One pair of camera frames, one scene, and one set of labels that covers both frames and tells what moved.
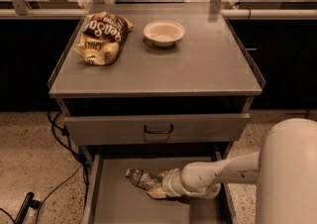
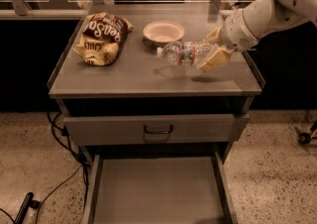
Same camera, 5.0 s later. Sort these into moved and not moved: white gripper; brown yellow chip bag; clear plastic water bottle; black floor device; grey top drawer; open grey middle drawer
Moved: white gripper; clear plastic water bottle
Not moved: brown yellow chip bag; grey top drawer; open grey middle drawer; black floor device
